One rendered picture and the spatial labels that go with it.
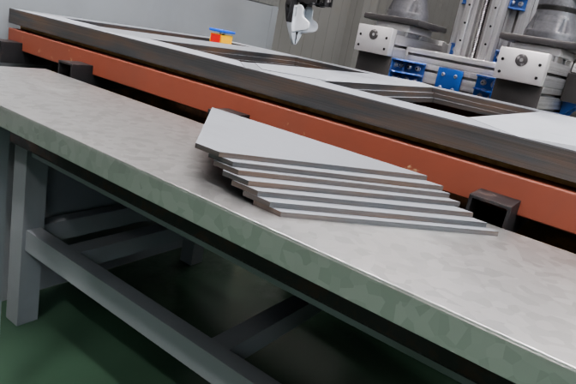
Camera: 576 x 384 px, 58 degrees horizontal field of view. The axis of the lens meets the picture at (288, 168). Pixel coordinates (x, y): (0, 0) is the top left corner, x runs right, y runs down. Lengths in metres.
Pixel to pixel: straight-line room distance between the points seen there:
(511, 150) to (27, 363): 1.27
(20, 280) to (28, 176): 0.30
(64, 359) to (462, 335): 1.27
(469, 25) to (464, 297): 1.59
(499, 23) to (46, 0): 1.39
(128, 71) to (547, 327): 0.90
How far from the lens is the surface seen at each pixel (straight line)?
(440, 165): 0.73
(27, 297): 1.66
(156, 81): 1.05
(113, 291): 1.28
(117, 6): 1.72
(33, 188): 1.52
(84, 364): 1.54
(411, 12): 1.94
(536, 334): 0.43
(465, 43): 1.97
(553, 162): 0.70
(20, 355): 1.59
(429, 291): 0.43
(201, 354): 1.12
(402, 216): 0.56
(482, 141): 0.71
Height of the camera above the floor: 0.92
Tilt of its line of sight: 15 degrees down
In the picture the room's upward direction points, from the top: 11 degrees clockwise
